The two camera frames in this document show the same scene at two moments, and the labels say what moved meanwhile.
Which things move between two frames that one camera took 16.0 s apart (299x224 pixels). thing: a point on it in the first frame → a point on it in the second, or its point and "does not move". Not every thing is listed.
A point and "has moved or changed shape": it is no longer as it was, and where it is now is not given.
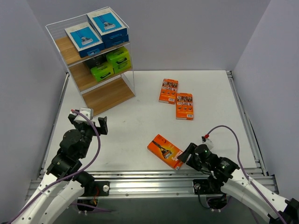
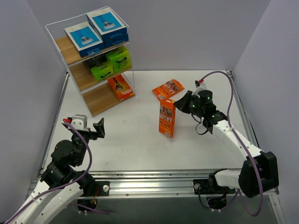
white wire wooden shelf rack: [95, 45] does not move
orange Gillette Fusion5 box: [167, 151] → [121, 87]
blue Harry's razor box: [85, 38] does not move
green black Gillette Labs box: [101, 67] does not move
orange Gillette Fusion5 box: [184, 106] has moved or changed shape
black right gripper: [190, 158] → [189, 105]
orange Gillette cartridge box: [168, 91] has moved or changed shape
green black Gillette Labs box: [119, 59] does not move
